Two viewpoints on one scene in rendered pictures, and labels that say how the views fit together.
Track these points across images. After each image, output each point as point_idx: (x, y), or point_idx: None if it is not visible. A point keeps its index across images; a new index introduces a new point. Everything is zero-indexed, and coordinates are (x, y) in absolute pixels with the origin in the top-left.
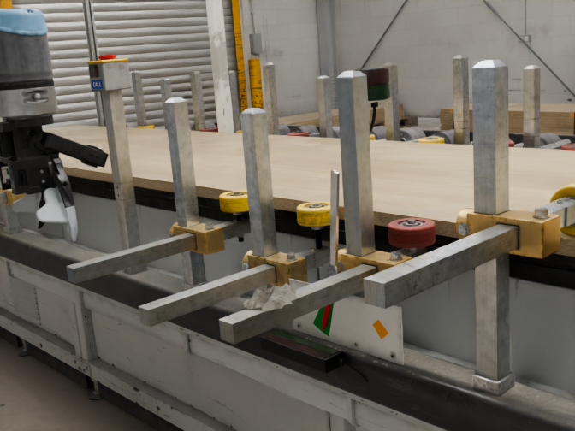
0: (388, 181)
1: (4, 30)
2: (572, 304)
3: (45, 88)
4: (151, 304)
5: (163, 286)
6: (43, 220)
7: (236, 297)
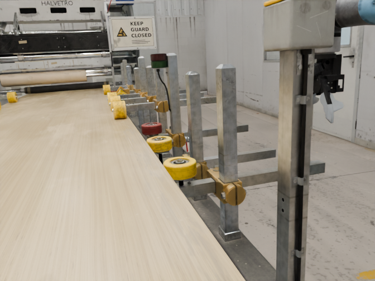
0: (63, 156)
1: None
2: None
3: None
4: (269, 149)
5: (255, 252)
6: (315, 102)
7: (205, 218)
